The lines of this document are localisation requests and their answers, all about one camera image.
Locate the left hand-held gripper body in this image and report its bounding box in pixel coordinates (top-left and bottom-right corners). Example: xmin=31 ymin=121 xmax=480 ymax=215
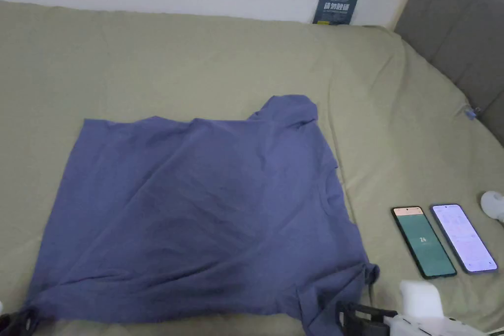
xmin=0 ymin=300 xmax=11 ymax=336

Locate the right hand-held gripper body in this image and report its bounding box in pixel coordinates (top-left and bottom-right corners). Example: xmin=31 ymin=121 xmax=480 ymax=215
xmin=366 ymin=280 xmax=495 ymax=336

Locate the dark blue shirt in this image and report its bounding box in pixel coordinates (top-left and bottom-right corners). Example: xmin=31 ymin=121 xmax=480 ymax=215
xmin=21 ymin=94 xmax=380 ymax=336

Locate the phone with green screen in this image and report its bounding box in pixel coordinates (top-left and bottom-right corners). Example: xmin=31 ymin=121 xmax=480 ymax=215
xmin=391 ymin=206 xmax=458 ymax=280

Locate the phone with white screen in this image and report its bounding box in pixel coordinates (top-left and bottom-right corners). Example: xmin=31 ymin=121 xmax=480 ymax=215
xmin=429 ymin=204 xmax=499 ymax=275

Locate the white hand controller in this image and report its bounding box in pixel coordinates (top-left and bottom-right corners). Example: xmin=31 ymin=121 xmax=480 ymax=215
xmin=480 ymin=190 xmax=504 ymax=222

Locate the grey padded headboard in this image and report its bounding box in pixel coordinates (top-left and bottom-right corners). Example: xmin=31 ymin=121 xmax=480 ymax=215
xmin=393 ymin=0 xmax=504 ymax=147

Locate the dark printed card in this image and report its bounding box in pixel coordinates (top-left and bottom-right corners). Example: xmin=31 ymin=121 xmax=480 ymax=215
xmin=312 ymin=0 xmax=361 ymax=26

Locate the bed with pale green sheet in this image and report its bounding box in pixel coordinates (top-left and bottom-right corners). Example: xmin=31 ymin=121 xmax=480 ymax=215
xmin=0 ymin=0 xmax=504 ymax=336

